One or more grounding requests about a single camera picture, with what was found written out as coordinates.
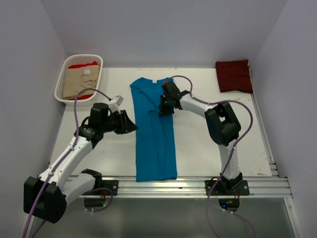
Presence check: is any beige shirt in basket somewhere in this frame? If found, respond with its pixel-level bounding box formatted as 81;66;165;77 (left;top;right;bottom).
62;66;101;100

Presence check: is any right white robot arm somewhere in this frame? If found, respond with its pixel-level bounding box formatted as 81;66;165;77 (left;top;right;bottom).
159;81;243;195

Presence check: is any white plastic basket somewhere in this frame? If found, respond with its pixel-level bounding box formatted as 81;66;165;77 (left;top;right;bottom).
54;54;104;106

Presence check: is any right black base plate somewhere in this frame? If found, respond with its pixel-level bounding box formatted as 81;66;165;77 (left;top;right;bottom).
205;177;250;196

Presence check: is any folded dark red shirt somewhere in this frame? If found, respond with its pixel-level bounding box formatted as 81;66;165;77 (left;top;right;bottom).
215;59;253;94

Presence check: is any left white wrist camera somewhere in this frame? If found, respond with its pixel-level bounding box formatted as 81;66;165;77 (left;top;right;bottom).
108;95;124;113

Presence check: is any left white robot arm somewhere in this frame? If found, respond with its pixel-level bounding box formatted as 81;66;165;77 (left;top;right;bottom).
23;103;138;224

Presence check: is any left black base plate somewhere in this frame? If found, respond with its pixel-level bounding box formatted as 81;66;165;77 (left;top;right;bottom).
102;179;119;196

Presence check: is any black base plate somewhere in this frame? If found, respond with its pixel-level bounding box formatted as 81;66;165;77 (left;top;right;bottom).
102;179;119;196
205;177;250;196

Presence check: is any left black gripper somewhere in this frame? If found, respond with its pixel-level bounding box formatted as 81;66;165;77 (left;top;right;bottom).
101;110;138;134

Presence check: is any aluminium mounting rail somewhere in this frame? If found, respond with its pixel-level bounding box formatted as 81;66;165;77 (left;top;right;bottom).
103;176;293;198

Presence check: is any blue t shirt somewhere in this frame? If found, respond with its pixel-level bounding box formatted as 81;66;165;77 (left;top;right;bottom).
130;77;177;182

